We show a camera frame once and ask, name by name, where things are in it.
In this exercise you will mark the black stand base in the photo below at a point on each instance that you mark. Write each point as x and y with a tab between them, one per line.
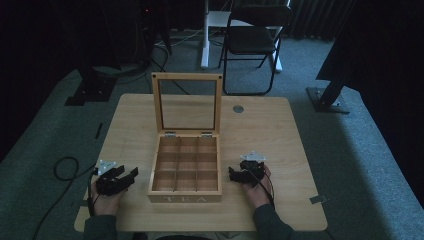
90	91

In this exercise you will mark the person's left hand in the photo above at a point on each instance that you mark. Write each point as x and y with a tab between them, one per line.
107	204

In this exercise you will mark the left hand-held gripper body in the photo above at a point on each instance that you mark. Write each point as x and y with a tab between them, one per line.
108	185

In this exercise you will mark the grey round table grommet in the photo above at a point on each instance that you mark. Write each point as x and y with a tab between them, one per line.
238	109

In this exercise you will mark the black stand with metal base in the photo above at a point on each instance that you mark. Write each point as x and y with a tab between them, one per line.
330	100

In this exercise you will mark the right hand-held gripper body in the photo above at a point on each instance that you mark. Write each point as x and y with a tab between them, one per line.
254	166

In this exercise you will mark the person's right hand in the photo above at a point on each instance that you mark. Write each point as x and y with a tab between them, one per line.
257	195

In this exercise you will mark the black folding chair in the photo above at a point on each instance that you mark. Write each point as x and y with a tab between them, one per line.
252	40

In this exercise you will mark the small black strip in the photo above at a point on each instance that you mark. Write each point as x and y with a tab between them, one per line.
98	130

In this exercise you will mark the wooden tea box with lid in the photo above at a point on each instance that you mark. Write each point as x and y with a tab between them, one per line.
185	198

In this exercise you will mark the grey tape piece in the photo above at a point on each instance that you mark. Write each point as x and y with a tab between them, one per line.
318	199

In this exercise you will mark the dark curtain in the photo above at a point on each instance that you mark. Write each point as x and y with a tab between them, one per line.
316	16

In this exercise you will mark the white desk frame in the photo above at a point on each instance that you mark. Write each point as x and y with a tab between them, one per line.
208	40

